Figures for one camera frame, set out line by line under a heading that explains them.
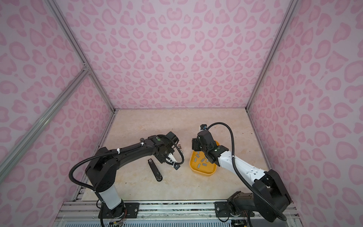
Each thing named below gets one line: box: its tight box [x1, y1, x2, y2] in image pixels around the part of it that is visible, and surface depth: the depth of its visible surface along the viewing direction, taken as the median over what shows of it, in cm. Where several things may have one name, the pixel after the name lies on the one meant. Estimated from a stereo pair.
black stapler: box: [147, 158, 163, 183], surface depth 86 cm
